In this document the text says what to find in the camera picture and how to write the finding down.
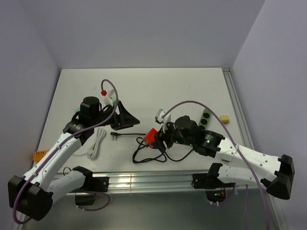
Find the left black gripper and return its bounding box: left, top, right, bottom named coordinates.
left=91, top=101, right=139, bottom=131

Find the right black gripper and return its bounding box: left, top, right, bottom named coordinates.
left=151, top=119, right=194, bottom=152

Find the red cube plug adapter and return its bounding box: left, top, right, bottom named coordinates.
left=142, top=128, right=157, bottom=148

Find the yellow plug adapter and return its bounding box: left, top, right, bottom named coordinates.
left=220, top=115, right=230, bottom=125

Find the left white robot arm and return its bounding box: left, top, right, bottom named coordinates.
left=8, top=96, right=140, bottom=224

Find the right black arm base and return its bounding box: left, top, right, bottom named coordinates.
left=191, top=173, right=236, bottom=206

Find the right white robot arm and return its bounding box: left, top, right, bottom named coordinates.
left=151, top=115, right=295, bottom=200

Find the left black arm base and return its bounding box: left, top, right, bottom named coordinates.
left=74, top=176, right=111, bottom=208

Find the green power strip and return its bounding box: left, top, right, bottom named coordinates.
left=198, top=108, right=212, bottom=130

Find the orange power strip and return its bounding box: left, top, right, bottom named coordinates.
left=33, top=150, right=49, bottom=162

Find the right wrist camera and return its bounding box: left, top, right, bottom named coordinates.
left=155, top=109, right=171, bottom=132

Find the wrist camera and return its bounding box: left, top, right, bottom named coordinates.
left=101, top=89, right=117, bottom=106
left=155, top=109, right=171, bottom=132

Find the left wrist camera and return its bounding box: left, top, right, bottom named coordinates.
left=101, top=89, right=117, bottom=106

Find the white coiled cable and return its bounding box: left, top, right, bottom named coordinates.
left=71, top=127, right=107, bottom=160

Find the black power cord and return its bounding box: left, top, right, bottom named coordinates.
left=110, top=131, right=195, bottom=164

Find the aluminium mounting rail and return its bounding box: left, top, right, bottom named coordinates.
left=51, top=170, right=243, bottom=195

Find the aluminium side frame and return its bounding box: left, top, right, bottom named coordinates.
left=222, top=68, right=289, bottom=230

